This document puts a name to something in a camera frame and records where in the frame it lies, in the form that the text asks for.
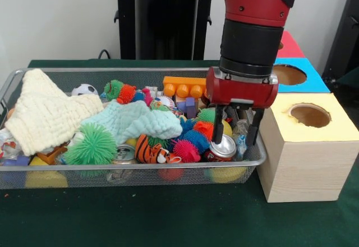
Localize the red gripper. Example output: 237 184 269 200
206 66 279 147

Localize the red soda can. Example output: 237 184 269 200
202 134 237 162

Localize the purple toy block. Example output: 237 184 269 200
183 97 200 119

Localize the orange building block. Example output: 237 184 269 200
163 76 210 98

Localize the wooden box with three holes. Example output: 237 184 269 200
256 30 359 203

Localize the clear mesh bin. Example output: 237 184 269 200
0 67 267 190

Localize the large multicolour spiky caterpillar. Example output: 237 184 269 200
170 108 218 163

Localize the small baseball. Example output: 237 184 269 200
158 95 176 109

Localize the tiger plush toy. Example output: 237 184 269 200
134 134 182 164

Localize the mint knitted cloth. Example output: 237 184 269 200
80 99 183 144

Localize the small multicolour spiky caterpillar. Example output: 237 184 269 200
104 80 154 107

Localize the dark green side tablecloth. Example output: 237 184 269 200
336 66 359 87

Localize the black stand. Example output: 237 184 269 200
321 0 359 110

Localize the green spiky ball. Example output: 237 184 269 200
63 123 118 166

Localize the small soccer ball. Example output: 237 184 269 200
71 83 99 97

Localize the cream knitted cloth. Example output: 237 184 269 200
4 68 104 157

